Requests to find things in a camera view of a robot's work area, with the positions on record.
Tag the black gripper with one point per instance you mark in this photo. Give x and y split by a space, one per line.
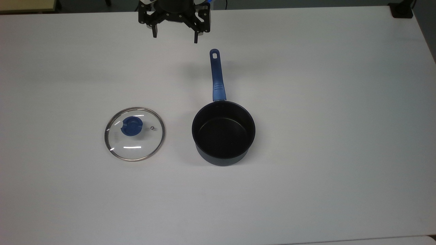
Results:
173 8

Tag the glass lid with blue knob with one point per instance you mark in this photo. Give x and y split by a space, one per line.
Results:
132 126

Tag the beige wooden desk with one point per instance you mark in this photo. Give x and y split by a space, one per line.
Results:
27 5

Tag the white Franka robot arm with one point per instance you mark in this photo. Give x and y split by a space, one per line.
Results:
146 1

